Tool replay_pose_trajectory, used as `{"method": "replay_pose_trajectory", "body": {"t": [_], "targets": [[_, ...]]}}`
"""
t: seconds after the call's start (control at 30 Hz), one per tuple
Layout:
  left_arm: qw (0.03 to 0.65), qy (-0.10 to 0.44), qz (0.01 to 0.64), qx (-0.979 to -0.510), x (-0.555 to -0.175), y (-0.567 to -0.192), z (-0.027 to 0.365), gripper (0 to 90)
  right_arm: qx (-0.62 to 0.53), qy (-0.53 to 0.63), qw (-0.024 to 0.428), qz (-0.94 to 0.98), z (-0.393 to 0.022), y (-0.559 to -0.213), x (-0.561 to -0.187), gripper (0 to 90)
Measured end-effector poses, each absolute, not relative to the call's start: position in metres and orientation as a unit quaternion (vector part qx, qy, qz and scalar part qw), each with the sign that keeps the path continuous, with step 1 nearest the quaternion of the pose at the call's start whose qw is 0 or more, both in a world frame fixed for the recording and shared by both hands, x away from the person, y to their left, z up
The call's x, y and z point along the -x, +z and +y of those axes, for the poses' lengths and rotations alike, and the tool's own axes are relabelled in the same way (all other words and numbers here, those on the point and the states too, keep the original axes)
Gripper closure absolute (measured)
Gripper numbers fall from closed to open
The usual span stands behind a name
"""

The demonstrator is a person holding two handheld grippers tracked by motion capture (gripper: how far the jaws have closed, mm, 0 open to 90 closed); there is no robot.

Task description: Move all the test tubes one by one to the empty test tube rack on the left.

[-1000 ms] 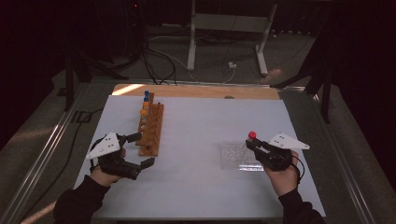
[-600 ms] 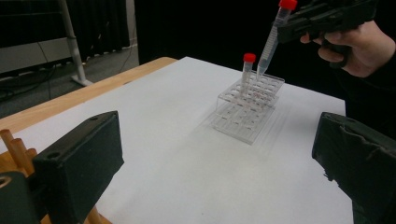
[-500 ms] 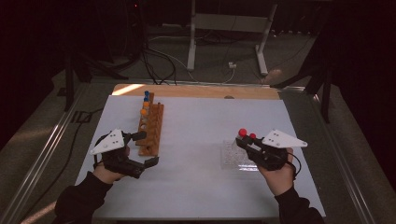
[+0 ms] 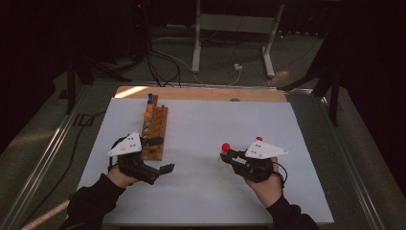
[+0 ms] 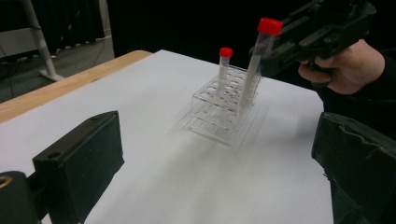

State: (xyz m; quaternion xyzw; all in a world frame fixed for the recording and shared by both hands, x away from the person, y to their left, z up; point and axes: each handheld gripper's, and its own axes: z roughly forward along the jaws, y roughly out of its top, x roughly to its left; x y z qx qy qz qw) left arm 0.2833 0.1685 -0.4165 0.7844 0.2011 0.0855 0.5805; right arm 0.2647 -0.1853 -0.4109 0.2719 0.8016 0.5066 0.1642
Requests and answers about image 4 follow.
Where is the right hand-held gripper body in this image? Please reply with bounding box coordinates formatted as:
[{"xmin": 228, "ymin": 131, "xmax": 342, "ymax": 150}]
[{"xmin": 234, "ymin": 139, "xmax": 289, "ymax": 184}]

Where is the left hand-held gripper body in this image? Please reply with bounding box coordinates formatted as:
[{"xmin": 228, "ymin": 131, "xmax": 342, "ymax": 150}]
[{"xmin": 107, "ymin": 131, "xmax": 161, "ymax": 186}]

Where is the aluminium floor rail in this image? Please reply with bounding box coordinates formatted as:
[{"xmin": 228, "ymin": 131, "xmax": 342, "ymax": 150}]
[
  {"xmin": 286, "ymin": 87, "xmax": 387, "ymax": 230},
  {"xmin": 0, "ymin": 85, "xmax": 92, "ymax": 230}
]

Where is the person's left hand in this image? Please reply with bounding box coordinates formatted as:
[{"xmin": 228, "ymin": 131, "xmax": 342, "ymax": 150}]
[{"xmin": 105, "ymin": 164, "xmax": 142, "ymax": 190}]

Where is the white floor cable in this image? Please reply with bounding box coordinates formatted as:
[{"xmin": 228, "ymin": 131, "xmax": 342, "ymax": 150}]
[{"xmin": 152, "ymin": 35, "xmax": 242, "ymax": 87}]

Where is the white table cover sheet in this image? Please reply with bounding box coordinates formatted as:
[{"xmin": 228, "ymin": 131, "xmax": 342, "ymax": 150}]
[{"xmin": 64, "ymin": 97, "xmax": 334, "ymax": 225}]

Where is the black tripod stand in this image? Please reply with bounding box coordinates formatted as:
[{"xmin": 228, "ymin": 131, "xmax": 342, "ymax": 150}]
[{"xmin": 65, "ymin": 47, "xmax": 132, "ymax": 115}]

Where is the wooden test tube rack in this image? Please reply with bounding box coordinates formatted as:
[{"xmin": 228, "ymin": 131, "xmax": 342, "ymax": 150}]
[{"xmin": 140, "ymin": 94, "xmax": 169, "ymax": 162}]

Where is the black floor cable bundle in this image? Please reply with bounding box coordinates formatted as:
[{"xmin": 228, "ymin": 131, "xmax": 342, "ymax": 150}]
[{"xmin": 144, "ymin": 41, "xmax": 182, "ymax": 88}]

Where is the folding table in background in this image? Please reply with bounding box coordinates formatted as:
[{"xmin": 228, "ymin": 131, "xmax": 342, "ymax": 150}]
[{"xmin": 191, "ymin": 0, "xmax": 285, "ymax": 79}]

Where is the black stand with angled legs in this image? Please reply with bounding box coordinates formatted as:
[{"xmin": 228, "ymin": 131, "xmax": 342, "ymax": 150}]
[{"xmin": 277, "ymin": 47, "xmax": 343, "ymax": 127}]

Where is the person's right hand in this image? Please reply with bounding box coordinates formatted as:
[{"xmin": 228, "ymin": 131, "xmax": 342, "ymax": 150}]
[{"xmin": 244, "ymin": 156, "xmax": 285, "ymax": 209}]

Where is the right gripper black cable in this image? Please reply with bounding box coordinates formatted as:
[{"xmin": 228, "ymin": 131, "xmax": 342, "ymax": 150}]
[{"xmin": 271, "ymin": 161, "xmax": 289, "ymax": 190}]

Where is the long black floor cable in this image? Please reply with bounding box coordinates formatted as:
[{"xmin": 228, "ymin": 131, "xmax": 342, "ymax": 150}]
[{"xmin": 28, "ymin": 109, "xmax": 107, "ymax": 223}]

